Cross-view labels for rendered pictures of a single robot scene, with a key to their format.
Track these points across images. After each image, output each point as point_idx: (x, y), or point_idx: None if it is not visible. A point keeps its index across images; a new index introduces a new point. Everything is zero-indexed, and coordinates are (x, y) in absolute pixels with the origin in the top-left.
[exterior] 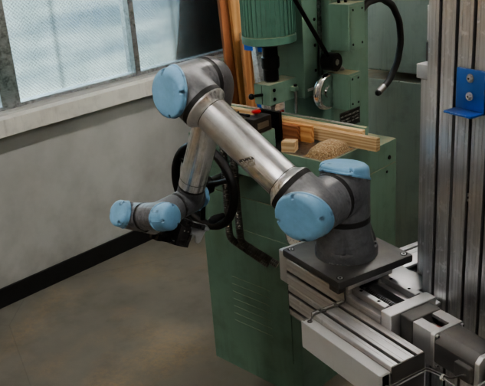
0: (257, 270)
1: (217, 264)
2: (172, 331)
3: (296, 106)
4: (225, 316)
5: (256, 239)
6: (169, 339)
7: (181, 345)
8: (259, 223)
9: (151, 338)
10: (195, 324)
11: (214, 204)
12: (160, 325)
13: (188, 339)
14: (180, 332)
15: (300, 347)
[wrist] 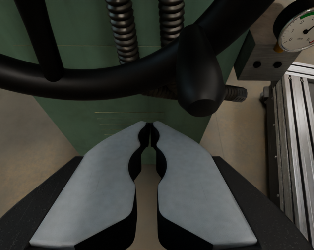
0: (144, 96)
1: (64, 106)
2: (23, 161)
3: None
4: (93, 144)
5: (142, 55)
6: (29, 172)
7: (45, 172)
8: (151, 21)
9: (8, 182)
10: (39, 141)
11: (7, 9)
12: (6, 162)
13: (47, 161)
14: (32, 157)
15: (199, 142)
